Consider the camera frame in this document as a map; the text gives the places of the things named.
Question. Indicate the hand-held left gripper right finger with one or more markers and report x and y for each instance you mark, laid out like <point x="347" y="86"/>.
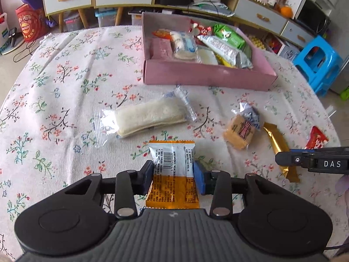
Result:
<point x="200" y="178"/>

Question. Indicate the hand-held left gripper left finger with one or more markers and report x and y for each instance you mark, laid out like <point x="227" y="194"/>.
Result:
<point x="147" y="176"/>

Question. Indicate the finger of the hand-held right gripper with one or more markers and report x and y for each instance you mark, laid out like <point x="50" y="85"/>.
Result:
<point x="289" y="158"/>

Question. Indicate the gold snack bar packet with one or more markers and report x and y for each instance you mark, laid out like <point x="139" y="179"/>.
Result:
<point x="276" y="142"/>

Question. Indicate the orange white snack packet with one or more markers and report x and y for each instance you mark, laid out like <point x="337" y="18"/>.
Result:
<point x="162" y="33"/>
<point x="171" y="180"/>

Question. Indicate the pink cardboard box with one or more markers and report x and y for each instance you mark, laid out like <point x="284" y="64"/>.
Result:
<point x="207" y="75"/>

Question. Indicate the clear-wrapped white cake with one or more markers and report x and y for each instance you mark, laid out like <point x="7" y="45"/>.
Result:
<point x="207" y="57"/>

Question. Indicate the long silver snack packet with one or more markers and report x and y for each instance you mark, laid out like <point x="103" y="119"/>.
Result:
<point x="226" y="50"/>

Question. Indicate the white blue bread packet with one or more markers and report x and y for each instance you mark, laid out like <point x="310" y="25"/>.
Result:
<point x="184" y="45"/>

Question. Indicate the green snack packet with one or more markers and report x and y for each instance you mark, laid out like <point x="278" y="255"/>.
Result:
<point x="229" y="35"/>

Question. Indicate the red white candy packet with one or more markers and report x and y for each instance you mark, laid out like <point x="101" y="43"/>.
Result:
<point x="200" y="28"/>

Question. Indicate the person's right forearm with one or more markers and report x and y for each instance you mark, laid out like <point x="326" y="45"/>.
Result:
<point x="344" y="185"/>

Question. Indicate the red snack packet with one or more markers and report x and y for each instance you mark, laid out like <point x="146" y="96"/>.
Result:
<point x="316" y="139"/>

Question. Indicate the brown square snack packet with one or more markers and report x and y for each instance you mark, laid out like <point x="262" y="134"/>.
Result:
<point x="240" y="132"/>

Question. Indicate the clear-wrapped white sandwich bread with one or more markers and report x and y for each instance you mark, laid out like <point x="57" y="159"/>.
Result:
<point x="147" y="116"/>

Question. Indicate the blue plastic stool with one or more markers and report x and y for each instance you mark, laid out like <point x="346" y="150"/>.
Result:
<point x="317" y="60"/>

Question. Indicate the printed cardboard box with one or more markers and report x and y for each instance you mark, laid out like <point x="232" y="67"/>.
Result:
<point x="289" y="51"/>

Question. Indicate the yellow snack packet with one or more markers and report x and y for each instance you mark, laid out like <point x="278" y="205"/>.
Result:
<point x="225" y="61"/>

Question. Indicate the yellow bumpy tray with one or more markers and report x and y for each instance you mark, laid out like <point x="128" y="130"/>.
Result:
<point x="257" y="42"/>

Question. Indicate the white microwave oven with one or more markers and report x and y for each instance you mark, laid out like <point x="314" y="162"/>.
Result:
<point x="313" y="16"/>

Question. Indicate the orange fruit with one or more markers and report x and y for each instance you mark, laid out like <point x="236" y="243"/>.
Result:
<point x="286" y="11"/>

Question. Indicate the clear plastic storage bin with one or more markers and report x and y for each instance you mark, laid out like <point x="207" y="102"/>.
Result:
<point x="73" y="21"/>
<point x="106" y="17"/>

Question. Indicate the red printed bag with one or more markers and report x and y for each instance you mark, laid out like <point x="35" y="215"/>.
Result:
<point x="30" y="23"/>

